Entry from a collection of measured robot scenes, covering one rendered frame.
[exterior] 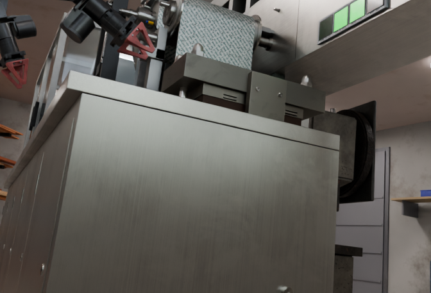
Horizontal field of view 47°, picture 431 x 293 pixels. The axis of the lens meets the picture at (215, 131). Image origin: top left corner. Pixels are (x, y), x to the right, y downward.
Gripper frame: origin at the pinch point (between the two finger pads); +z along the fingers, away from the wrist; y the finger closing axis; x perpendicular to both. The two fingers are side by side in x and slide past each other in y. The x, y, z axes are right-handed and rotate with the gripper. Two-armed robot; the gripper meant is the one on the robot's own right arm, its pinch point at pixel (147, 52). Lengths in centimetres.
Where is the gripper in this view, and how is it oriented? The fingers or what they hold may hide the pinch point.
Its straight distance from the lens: 134.5
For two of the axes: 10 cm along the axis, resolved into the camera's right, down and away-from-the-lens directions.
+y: 4.2, -1.7, -8.9
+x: 5.2, -7.6, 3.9
